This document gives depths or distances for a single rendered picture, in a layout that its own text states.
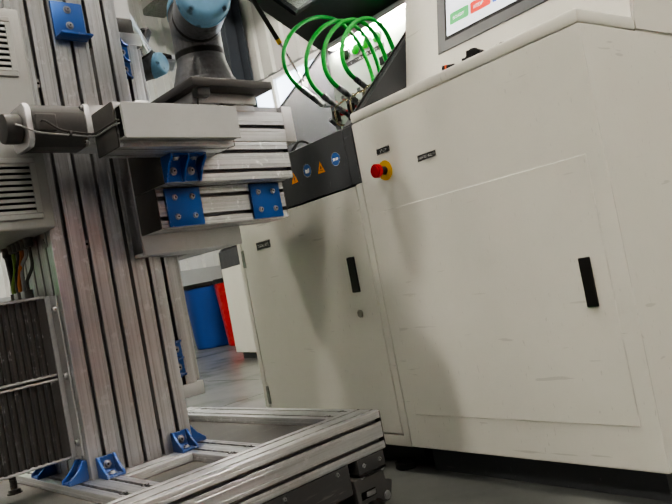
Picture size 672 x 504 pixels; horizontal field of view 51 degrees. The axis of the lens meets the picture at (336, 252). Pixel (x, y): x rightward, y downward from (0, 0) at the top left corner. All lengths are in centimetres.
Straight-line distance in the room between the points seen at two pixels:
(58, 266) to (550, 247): 104
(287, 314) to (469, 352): 75
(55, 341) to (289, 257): 84
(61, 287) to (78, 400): 24
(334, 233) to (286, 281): 30
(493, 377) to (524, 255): 31
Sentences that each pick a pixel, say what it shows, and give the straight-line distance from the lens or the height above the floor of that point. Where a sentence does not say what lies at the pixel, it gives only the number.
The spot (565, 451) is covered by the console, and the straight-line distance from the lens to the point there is 162.
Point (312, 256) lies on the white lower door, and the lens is 210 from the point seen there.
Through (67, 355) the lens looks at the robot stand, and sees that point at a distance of 161.
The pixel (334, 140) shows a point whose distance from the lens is 197.
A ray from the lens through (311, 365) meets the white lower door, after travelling 220.
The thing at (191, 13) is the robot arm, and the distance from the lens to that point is 159.
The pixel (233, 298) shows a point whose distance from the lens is 611.
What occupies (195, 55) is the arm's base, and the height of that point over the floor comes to 111.
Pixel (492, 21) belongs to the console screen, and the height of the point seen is 112.
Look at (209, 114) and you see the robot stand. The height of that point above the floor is 93.
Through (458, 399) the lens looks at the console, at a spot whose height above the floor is 20.
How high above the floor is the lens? 56
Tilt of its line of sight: 2 degrees up
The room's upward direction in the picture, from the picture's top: 11 degrees counter-clockwise
